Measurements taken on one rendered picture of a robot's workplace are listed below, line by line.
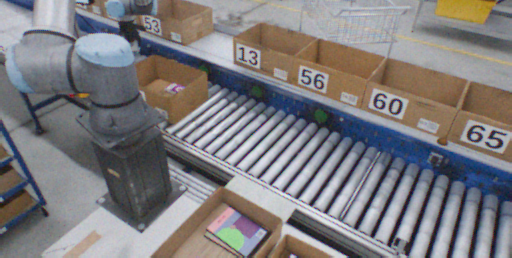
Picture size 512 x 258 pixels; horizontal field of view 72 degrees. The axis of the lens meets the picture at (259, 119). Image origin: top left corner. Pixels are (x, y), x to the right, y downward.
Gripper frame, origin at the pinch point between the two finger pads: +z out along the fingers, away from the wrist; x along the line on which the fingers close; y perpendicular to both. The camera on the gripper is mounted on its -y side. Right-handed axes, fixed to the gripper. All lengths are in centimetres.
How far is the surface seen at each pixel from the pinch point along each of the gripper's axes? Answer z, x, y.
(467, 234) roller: 19, 183, 9
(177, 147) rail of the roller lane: 22, 57, 32
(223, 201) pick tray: 18, 98, 48
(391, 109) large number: 0, 140, -26
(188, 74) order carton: 7.8, 32.3, -6.4
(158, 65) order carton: 9.0, 9.2, -5.7
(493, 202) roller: 19, 190, -14
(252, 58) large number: -2, 62, -28
